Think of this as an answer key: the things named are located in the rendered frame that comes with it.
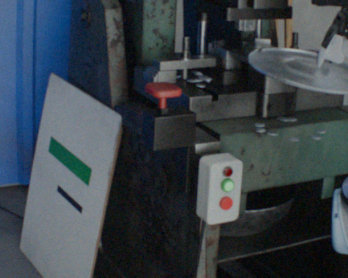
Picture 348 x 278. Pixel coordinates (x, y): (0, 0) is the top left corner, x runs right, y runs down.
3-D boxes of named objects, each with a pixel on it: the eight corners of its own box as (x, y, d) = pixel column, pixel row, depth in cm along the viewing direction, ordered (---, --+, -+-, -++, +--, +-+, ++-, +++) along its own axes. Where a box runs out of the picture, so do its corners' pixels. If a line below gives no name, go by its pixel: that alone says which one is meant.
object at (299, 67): (223, 61, 169) (223, 57, 168) (288, 44, 191) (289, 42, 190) (339, 104, 153) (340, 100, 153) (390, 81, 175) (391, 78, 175)
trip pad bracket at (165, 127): (193, 196, 169) (198, 108, 163) (152, 203, 165) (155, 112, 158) (180, 186, 174) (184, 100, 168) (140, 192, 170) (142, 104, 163)
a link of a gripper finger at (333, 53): (330, 78, 168) (351, 44, 166) (309, 63, 171) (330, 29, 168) (334, 79, 171) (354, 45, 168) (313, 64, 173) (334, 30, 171)
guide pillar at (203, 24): (207, 59, 197) (209, 5, 192) (199, 59, 196) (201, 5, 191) (202, 57, 198) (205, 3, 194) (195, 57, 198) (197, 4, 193)
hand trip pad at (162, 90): (182, 125, 162) (184, 89, 159) (156, 128, 159) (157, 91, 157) (167, 115, 168) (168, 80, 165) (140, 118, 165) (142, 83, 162)
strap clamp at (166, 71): (217, 79, 190) (219, 38, 187) (154, 85, 183) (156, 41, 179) (205, 73, 195) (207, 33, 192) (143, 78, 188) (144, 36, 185)
